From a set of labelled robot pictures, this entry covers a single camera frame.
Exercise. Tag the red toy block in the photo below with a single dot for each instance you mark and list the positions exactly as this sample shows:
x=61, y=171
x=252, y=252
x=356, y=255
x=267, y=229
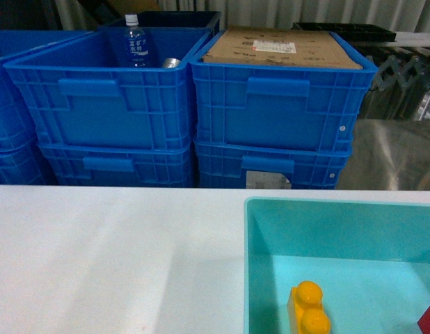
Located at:
x=424, y=322

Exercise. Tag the yellow toy block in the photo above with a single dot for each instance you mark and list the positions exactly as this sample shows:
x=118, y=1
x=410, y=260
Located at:
x=306, y=311

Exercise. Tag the blue crate lower right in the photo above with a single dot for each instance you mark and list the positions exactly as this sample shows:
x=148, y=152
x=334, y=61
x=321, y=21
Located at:
x=228, y=166

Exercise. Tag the blue crate upper right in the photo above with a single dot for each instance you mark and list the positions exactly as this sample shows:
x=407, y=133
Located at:
x=296, y=108

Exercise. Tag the silver can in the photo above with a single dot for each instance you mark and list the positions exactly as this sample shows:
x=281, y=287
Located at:
x=170, y=63

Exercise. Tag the clear water bottle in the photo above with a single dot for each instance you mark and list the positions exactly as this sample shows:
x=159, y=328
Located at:
x=136, y=43

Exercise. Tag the brown cardboard sheet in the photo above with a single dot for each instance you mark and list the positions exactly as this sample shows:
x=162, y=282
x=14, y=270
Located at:
x=289, y=48

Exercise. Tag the dark blue crate behind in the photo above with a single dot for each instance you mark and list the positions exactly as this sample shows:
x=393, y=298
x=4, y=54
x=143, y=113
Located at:
x=204, y=22

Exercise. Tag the blue crate lower left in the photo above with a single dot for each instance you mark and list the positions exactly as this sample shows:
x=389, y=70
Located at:
x=93, y=166

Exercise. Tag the blue crate upper left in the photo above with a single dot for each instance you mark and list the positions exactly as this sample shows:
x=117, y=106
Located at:
x=84, y=92

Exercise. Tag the teal plastic bin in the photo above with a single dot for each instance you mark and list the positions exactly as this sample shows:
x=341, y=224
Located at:
x=371, y=260

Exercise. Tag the black tray on conveyor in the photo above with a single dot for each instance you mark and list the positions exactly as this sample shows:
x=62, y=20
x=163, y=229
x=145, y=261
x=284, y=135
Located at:
x=350, y=32

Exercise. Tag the blue crate stack far left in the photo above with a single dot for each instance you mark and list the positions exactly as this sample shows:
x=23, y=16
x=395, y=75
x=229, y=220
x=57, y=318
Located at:
x=21, y=161

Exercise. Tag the expandable roller conveyor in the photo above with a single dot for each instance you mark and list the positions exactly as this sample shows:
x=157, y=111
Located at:
x=401, y=87

